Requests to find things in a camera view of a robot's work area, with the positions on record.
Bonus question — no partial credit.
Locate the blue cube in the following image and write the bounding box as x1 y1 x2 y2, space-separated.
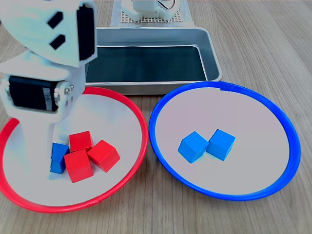
177 131 210 164
206 129 236 161
50 142 71 174

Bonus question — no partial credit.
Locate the red cube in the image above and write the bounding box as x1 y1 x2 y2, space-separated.
64 148 95 183
69 131 94 153
87 139 121 173

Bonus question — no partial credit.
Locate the white plate red rim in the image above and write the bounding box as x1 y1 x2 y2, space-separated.
0 86 149 214

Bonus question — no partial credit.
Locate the steel tray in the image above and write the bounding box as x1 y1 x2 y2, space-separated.
84 27 223 96

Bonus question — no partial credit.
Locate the black tray mat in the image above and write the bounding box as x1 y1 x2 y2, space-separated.
85 45 208 82

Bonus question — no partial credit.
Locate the pale grey thin sheet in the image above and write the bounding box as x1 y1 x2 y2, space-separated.
111 0 195 28

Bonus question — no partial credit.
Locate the white plate blue rim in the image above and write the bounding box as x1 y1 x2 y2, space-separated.
149 81 302 202

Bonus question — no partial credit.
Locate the pale perforated base plate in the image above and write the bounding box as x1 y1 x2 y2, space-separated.
121 9 183 24

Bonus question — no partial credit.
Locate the thin base motor wire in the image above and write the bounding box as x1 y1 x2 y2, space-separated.
156 0 176 10

